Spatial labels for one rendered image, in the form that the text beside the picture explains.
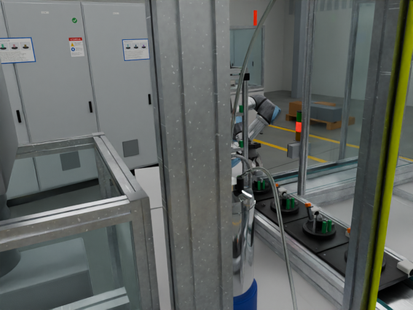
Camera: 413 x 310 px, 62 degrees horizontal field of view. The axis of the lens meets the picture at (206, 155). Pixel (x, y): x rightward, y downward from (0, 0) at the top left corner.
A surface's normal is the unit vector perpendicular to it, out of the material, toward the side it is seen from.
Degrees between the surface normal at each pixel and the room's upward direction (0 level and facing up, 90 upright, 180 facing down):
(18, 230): 90
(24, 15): 90
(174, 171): 90
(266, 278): 0
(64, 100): 90
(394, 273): 0
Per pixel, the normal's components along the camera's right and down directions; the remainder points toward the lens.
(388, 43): -0.91, 0.16
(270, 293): -0.04, -0.95
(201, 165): 0.41, 0.27
